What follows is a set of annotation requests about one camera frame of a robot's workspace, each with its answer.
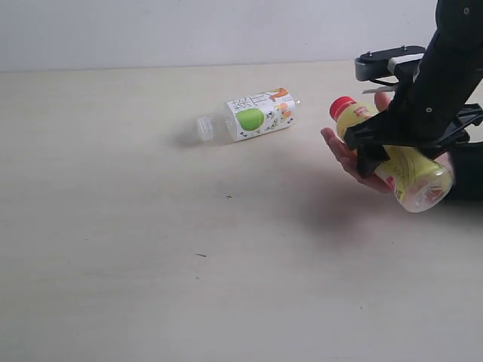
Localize clear tea bottle apple label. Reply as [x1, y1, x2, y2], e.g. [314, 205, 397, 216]
[195, 87, 301, 144]

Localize person's open bare hand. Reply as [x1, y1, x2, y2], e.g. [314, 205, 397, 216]
[320, 91, 395, 195]

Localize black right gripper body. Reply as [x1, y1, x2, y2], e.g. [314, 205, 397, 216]
[392, 1, 482, 143]

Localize yellow juice bottle red cap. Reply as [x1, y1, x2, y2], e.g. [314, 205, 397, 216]
[329, 96, 453, 213]

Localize black sleeved forearm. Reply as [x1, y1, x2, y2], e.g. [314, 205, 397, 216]
[440, 142, 482, 203]

